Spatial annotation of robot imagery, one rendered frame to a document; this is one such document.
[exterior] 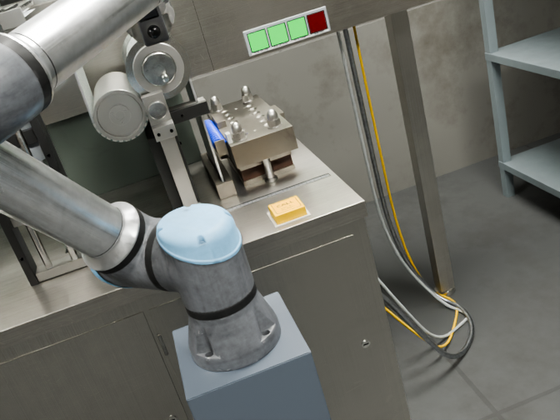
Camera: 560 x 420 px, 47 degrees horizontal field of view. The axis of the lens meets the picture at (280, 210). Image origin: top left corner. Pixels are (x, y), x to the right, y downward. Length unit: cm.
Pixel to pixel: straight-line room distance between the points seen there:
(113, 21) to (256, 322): 48
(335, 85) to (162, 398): 206
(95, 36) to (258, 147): 82
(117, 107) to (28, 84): 82
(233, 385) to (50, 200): 38
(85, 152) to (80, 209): 98
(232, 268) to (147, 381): 63
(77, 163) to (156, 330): 65
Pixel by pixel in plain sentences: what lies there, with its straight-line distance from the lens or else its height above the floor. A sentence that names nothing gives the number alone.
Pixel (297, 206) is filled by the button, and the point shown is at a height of 92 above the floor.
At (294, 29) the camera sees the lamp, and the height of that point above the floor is 118.
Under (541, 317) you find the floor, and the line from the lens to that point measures 248.
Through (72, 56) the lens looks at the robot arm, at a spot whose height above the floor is 142.
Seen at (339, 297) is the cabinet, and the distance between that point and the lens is 152.
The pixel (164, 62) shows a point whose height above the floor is 126.
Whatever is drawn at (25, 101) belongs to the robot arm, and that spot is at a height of 139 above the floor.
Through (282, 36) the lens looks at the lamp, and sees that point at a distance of 191.
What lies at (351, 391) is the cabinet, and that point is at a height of 40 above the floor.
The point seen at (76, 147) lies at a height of 106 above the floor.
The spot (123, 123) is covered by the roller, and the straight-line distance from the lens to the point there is 156.
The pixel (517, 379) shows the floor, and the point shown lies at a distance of 225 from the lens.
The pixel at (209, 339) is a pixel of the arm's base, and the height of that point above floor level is 95.
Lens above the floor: 151
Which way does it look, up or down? 24 degrees down
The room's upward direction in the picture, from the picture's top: 16 degrees counter-clockwise
